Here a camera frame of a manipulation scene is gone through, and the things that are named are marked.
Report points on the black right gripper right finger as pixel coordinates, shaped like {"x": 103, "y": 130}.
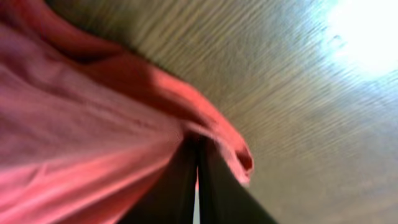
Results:
{"x": 223, "y": 200}

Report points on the orange soccer t-shirt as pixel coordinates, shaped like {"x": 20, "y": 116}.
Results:
{"x": 86, "y": 126}

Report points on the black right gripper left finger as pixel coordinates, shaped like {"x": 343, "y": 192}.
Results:
{"x": 171, "y": 199}

